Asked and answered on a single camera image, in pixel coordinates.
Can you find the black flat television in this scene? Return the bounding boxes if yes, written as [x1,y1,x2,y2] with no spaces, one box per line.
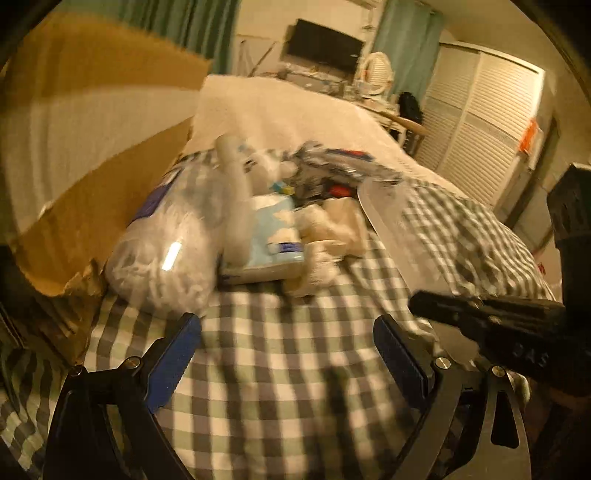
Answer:
[286,18,365,75]

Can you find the blue tissue pack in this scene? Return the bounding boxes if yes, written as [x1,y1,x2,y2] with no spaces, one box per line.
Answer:
[219,194,309,283]

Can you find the crumpled foil packets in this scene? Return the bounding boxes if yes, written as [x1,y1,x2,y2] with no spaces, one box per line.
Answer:
[288,142,403,204]

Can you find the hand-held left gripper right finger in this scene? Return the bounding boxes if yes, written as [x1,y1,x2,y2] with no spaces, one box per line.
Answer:
[372,314,531,480]

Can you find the white plastic tube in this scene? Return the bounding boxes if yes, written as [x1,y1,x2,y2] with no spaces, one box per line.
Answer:
[215,134,256,266]

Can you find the white oval mirror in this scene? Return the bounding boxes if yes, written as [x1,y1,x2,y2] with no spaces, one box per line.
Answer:
[353,52,395,97]

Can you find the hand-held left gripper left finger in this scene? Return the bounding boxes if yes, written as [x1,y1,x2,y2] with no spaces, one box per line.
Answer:
[44,311,204,480]

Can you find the wide green curtain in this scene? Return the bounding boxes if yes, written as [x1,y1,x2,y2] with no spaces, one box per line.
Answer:
[60,0,241,75]

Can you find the narrow green curtain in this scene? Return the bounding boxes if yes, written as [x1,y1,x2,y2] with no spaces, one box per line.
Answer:
[372,0,446,93]

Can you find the checked blanket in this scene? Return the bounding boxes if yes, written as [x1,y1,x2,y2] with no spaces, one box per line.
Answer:
[0,148,561,480]

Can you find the bag of white cotton swabs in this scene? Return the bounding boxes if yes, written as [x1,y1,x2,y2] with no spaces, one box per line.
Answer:
[104,154,225,319]

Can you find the white plastic packet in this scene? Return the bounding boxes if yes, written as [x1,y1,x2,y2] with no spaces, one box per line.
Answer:
[249,148,298,192]

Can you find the white gauze cloth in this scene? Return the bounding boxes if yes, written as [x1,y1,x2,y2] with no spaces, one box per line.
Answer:
[284,198,370,298]

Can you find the brown cardboard box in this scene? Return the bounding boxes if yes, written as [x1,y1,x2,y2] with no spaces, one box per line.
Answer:
[0,9,215,370]

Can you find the cluttered television cabinet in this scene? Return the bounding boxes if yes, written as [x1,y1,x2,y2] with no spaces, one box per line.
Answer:
[277,65,356,95]

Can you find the wooden chair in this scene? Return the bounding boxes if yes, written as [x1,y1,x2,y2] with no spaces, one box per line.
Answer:
[376,108,428,155]

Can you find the metal folding rack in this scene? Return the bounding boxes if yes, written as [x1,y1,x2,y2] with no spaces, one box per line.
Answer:
[238,39,280,77]

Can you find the clear plastic bag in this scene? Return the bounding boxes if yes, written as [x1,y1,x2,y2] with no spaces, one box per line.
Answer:
[355,178,446,301]

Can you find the white fleece blanket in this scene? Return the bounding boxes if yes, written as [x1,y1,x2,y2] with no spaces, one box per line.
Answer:
[191,75,462,195]

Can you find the orange cloth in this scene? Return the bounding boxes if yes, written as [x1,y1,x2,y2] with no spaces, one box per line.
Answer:
[519,119,540,153]

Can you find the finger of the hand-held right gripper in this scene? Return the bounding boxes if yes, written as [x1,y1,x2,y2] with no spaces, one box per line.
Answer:
[409,288,491,334]

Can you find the black bag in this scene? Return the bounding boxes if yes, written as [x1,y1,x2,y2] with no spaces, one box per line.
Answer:
[398,92,423,123]

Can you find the white dressing table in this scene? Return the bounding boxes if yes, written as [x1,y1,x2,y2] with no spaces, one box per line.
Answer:
[342,90,400,116]

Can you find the white louvred wardrobe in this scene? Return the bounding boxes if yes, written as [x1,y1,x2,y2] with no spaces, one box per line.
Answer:
[416,41,546,208]

